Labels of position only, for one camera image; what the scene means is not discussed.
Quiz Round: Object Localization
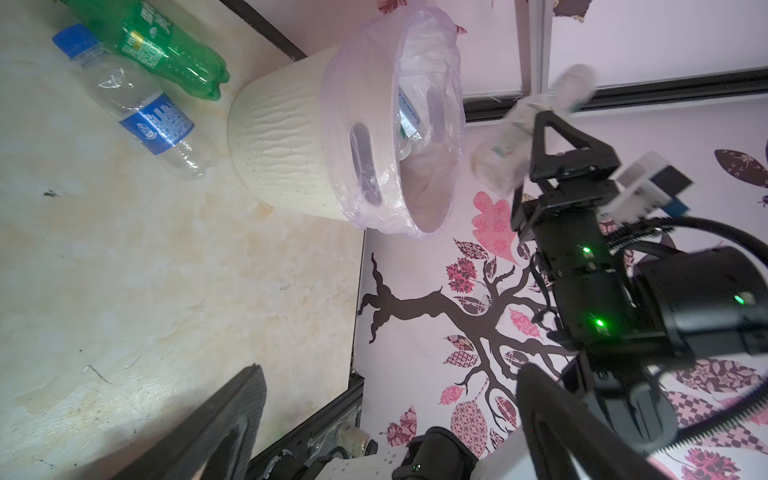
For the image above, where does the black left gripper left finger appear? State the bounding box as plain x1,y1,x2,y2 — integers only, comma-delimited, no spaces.
114,365,267,479

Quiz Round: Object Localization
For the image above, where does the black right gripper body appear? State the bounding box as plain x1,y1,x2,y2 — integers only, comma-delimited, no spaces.
511,111,695,372

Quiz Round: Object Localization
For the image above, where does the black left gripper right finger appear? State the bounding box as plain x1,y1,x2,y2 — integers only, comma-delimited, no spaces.
517,364,665,480

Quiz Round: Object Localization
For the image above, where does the clear bottle green band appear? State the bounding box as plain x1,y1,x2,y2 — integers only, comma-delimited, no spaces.
470,64,597,198

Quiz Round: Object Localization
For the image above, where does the white bin pink liner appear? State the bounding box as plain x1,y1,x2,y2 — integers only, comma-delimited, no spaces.
228,5,465,238

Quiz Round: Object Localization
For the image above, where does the Pocari Sweat blue bottle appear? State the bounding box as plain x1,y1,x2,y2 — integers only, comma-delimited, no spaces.
52,24,213,179

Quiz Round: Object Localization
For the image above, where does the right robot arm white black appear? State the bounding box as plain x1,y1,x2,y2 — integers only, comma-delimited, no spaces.
511,111,767,454

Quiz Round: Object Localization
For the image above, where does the green bottle at back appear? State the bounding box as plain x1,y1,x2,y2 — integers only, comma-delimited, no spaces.
65,0,230,101

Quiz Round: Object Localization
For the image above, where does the black corrugated right cable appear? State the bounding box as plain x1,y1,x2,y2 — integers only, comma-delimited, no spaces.
605,215,768,457

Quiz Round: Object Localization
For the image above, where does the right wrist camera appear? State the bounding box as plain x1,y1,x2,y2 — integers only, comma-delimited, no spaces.
598,151,693,226

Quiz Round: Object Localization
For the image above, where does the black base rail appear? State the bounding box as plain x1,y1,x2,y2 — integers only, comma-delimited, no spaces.
245,371,481,480

